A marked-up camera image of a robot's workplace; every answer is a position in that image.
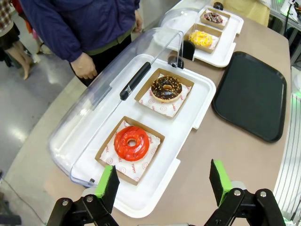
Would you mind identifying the green-padded black left gripper right finger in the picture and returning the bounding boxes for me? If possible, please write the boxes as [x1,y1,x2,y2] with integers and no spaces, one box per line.
[203,159,286,226]

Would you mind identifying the green-padded black left gripper left finger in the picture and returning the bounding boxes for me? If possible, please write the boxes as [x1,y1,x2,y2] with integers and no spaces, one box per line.
[46,164,120,226]

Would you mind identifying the brown cardboard donut tray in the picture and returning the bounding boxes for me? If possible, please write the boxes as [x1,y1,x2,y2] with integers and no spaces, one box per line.
[183,23,223,54]
[95,115,166,186]
[199,8,231,31]
[134,68,195,119]

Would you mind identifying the red glazed donut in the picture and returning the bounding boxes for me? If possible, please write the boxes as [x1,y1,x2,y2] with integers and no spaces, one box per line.
[114,126,150,162]

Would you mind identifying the black plastic serving tray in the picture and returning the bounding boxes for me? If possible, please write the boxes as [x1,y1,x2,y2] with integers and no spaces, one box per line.
[211,51,288,143]

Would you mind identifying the chocolate donut with nut crumbs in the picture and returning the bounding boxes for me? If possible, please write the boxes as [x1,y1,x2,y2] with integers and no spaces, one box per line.
[150,75,183,103]

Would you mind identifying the yellow sprinkled donut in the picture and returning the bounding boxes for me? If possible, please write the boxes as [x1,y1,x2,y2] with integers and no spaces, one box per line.
[189,30,213,47]

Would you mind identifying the dark chocolate sprinkled donut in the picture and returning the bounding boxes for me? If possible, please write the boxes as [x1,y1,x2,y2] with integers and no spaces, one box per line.
[203,12,224,24]

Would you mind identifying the person's right hand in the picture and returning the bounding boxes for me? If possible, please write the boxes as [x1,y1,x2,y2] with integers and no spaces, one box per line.
[70,52,98,80]

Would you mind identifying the person's left hand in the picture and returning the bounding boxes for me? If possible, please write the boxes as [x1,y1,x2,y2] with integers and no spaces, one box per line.
[133,9,143,33]

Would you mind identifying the white plastic display base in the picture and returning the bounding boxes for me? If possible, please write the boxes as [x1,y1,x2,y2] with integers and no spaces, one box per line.
[164,6,245,68]
[70,53,217,218]

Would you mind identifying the clear plastic dome lid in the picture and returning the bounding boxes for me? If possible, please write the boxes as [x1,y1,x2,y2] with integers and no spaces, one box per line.
[48,27,185,188]
[158,7,206,51]

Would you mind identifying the black trousers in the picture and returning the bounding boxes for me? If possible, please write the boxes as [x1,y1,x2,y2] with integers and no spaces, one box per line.
[69,34,133,87]

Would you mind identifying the navy blue jacket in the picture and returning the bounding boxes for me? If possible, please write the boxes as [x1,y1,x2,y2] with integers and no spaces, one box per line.
[20,0,141,63]

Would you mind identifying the bystander in plaid skirt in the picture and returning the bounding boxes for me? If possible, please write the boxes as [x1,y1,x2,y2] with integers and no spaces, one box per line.
[0,0,34,81]

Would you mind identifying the thin floor cable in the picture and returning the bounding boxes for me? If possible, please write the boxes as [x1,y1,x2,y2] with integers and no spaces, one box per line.
[0,178,48,226]

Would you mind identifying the grey metal equipment frame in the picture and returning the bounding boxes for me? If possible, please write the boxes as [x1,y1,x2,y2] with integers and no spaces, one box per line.
[269,0,301,65]

